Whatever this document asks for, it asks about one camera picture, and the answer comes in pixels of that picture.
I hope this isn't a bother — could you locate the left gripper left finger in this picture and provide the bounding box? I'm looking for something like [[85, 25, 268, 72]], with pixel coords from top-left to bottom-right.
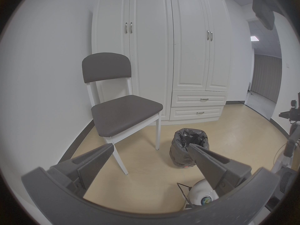
[[50, 143, 115, 193]]

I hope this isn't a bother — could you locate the white chair grey seat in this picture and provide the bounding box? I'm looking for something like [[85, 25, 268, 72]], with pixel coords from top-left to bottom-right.
[[82, 52, 164, 176]]

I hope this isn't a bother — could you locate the black plastic bag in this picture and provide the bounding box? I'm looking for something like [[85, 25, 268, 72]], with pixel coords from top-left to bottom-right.
[[169, 128, 209, 169]]

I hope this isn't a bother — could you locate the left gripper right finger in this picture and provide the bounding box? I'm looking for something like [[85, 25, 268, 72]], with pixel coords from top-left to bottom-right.
[[187, 143, 252, 196]]

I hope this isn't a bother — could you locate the grey curtain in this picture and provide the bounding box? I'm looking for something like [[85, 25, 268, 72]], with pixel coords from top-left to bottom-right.
[[251, 54, 283, 103]]

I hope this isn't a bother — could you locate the black cable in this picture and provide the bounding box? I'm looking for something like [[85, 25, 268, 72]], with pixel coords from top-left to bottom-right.
[[177, 182, 195, 207], [273, 142, 290, 167]]

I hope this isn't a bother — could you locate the white wardrobe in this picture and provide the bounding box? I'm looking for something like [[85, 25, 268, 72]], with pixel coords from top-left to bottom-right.
[[91, 0, 232, 126]]

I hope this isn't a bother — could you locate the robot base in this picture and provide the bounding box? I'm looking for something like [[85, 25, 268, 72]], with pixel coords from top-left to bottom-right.
[[185, 147, 300, 213]]

